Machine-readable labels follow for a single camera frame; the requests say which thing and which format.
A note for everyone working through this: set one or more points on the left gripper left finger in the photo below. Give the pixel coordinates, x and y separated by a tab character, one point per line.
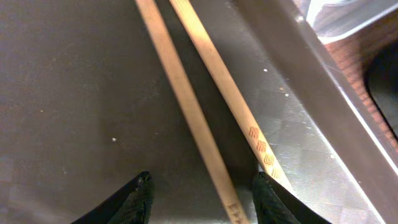
131	204

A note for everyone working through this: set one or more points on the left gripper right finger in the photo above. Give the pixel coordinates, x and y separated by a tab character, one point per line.
276	205

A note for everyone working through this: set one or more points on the wooden chopstick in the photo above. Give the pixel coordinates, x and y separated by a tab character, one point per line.
230	92
191	109

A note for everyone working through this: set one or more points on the black waste tray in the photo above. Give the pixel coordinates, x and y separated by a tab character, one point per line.
381	83

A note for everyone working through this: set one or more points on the brown serving tray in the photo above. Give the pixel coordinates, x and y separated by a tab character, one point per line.
86	106

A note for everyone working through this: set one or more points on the clear plastic bin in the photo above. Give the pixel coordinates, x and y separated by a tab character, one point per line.
333	20

